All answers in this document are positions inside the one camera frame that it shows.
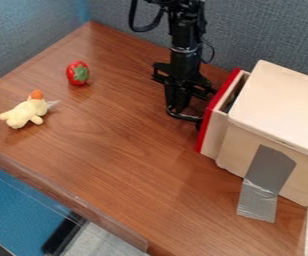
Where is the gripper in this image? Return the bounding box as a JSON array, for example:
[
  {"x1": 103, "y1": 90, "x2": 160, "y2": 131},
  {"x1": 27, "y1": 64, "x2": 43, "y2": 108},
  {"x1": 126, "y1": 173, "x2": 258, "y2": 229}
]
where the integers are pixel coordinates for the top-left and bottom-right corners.
[{"x1": 151, "y1": 49, "x2": 220, "y2": 115}]

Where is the drawer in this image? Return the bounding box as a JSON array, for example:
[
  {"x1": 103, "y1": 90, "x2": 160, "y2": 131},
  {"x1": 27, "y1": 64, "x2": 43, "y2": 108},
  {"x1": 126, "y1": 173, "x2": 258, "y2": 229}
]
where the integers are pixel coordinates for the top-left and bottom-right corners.
[{"x1": 166, "y1": 67, "x2": 252, "y2": 160}]

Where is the cabinet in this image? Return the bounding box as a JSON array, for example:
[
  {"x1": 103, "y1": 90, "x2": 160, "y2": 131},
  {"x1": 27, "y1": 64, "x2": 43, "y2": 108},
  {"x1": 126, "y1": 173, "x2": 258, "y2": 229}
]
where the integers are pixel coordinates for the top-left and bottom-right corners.
[{"x1": 214, "y1": 59, "x2": 308, "y2": 208}]

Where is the red toy strawberry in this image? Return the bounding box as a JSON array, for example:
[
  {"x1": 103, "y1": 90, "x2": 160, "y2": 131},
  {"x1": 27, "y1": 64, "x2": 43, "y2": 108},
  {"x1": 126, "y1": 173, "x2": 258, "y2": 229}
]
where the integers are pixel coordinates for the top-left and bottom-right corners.
[{"x1": 64, "y1": 60, "x2": 92, "y2": 86}]

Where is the grey tape strip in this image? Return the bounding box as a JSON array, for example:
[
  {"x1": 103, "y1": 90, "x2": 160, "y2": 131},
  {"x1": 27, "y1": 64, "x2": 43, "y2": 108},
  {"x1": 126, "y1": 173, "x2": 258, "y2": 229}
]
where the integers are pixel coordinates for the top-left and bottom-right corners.
[{"x1": 235, "y1": 143, "x2": 299, "y2": 224}]

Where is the yellow plush duck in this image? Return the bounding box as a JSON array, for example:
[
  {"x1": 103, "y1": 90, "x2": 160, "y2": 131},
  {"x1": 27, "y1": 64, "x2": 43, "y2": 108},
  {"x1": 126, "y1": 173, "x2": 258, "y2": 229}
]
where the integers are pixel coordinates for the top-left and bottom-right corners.
[{"x1": 0, "y1": 89, "x2": 61, "y2": 130}]

